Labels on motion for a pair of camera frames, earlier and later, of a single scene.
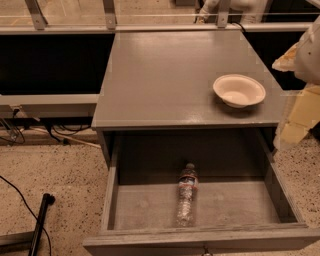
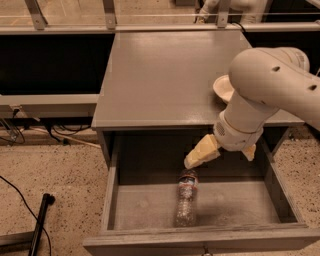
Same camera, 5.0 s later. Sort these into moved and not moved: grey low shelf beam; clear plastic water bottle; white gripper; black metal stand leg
Moved: white gripper
Not moved: grey low shelf beam; clear plastic water bottle; black metal stand leg
